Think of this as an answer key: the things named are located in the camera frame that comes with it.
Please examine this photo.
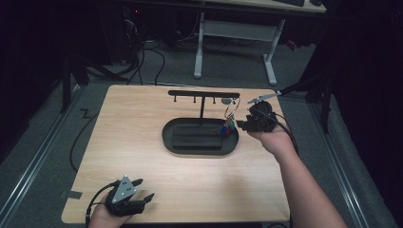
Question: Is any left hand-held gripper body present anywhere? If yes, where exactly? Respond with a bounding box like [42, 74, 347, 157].
[104, 174, 145, 219]

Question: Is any hand-held gripper cable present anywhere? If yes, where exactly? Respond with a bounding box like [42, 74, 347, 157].
[84, 180, 122, 228]
[256, 107, 300, 157]

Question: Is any black floor cable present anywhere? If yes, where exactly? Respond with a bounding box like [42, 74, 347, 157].
[68, 113, 100, 174]

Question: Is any person's right hand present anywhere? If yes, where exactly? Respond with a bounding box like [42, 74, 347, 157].
[248, 121, 297, 164]

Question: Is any key ring with coloured tags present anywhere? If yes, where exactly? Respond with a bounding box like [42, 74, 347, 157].
[219, 97, 241, 137]

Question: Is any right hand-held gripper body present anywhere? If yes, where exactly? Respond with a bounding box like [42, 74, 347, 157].
[246, 90, 283, 133]

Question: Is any person's left hand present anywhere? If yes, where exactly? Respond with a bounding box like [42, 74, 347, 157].
[87, 194, 136, 228]

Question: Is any black cable bundle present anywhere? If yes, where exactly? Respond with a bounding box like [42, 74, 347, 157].
[118, 6, 166, 86]

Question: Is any black key rack with tray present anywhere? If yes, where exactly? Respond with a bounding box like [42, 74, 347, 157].
[162, 89, 240, 157]

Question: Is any metal floor rail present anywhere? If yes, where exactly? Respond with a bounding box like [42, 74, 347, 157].
[0, 85, 82, 224]
[307, 104, 371, 228]

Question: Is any black keyboard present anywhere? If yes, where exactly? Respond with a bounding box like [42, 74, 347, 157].
[273, 0, 306, 8]

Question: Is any black wallet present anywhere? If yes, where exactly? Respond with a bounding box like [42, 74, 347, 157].
[172, 123, 224, 150]

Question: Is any black metal stand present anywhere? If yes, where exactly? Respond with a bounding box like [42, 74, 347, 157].
[275, 70, 335, 135]
[59, 51, 91, 114]

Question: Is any black tape strip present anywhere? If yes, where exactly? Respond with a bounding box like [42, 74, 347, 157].
[59, 189, 84, 200]

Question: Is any right hand-held gripper cable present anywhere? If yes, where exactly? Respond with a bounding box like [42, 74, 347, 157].
[256, 107, 300, 157]

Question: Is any left hand-held gripper cable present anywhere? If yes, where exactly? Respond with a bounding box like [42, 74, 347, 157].
[84, 180, 122, 228]

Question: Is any white-framed desk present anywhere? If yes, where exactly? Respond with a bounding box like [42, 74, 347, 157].
[193, 0, 327, 86]

